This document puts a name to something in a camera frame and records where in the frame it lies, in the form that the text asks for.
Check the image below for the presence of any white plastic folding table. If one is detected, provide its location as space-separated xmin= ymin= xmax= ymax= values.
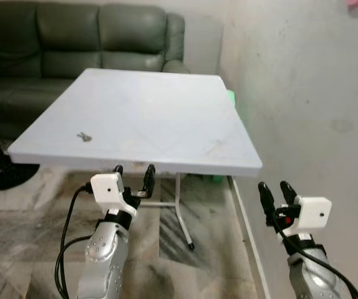
xmin=7 ymin=67 xmax=264 ymax=251

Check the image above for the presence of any black standing fan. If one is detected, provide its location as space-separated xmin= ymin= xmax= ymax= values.
xmin=0 ymin=118 xmax=41 ymax=191

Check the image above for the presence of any green leather sofa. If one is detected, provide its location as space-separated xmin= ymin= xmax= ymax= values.
xmin=0 ymin=2 xmax=190 ymax=141

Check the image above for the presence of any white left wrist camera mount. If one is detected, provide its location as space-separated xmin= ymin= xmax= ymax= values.
xmin=90 ymin=173 xmax=139 ymax=219

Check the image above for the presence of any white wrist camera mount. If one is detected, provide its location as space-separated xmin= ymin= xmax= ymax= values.
xmin=90 ymin=173 xmax=139 ymax=219
xmin=283 ymin=196 xmax=333 ymax=237

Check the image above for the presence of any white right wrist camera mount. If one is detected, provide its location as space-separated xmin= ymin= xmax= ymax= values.
xmin=283 ymin=196 xmax=333 ymax=237

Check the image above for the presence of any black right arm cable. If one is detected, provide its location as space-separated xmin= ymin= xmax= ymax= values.
xmin=274 ymin=215 xmax=358 ymax=299

